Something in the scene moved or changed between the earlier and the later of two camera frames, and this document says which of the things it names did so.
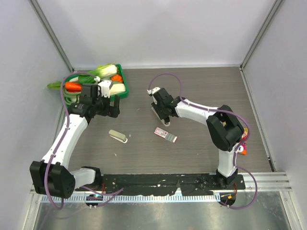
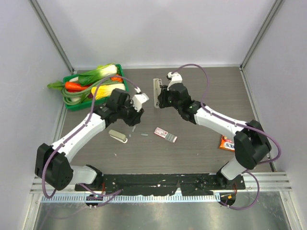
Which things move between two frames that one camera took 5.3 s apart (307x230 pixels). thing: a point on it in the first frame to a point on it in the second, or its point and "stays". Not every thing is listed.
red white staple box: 165,134 stays
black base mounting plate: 170,184 stays
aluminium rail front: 272,182 stays
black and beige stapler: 166,121 to 157,85
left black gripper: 111,111 to 135,118
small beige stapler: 118,135 stays
